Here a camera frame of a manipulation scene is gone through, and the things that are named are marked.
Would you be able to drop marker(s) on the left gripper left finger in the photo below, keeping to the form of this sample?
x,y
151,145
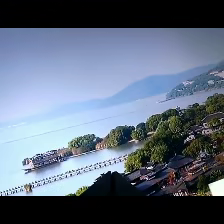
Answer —
x,y
100,186

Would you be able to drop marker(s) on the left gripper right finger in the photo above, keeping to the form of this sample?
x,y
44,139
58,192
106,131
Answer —
x,y
125,186

